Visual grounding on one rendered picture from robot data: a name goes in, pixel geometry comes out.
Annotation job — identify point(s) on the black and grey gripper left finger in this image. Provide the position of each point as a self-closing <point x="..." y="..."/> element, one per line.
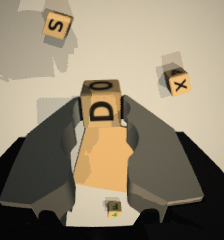
<point x="36" y="172"/>

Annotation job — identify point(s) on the tan wooden letter block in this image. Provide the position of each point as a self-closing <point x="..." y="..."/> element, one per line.
<point x="114" y="209"/>
<point x="101" y="103"/>
<point x="57" y="25"/>
<point x="177" y="81"/>

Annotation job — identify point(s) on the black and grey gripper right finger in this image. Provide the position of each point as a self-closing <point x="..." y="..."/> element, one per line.
<point x="170" y="173"/>

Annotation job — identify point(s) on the orange mat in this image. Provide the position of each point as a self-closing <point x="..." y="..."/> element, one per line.
<point x="102" y="160"/>

